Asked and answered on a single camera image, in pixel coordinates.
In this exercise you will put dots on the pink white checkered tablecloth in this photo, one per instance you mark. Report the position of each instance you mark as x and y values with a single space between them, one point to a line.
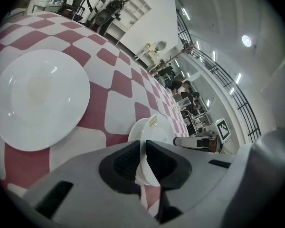
118 84

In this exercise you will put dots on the white table with faucet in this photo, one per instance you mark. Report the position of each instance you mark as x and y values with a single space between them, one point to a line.
44 6

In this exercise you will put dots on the black swivel office chair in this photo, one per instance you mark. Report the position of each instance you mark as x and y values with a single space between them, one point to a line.
166 71

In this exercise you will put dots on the white shelving desk unit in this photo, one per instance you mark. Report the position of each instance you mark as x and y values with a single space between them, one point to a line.
133 11

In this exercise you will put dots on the white plate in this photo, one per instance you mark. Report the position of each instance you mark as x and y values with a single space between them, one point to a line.
40 98
156 129
135 129

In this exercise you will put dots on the reddish wooden coat rack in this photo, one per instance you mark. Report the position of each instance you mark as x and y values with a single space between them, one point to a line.
178 53

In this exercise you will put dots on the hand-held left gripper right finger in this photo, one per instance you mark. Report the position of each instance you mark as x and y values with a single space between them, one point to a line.
173 167

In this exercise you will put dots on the white dressing table with mirror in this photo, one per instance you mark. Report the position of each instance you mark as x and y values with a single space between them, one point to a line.
154 50

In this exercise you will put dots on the round ceiling light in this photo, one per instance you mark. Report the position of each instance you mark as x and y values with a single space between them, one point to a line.
247 40

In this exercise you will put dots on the black balcony railing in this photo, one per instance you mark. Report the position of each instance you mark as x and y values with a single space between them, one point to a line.
240 98

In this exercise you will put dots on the black white robot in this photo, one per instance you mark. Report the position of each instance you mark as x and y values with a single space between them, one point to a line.
90 1

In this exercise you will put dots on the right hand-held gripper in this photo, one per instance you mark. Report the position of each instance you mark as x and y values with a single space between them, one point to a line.
224 129

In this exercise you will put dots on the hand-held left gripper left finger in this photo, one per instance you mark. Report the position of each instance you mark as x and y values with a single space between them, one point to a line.
118 167

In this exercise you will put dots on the black chrome office chair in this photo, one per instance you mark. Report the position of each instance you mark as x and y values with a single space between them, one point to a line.
71 7

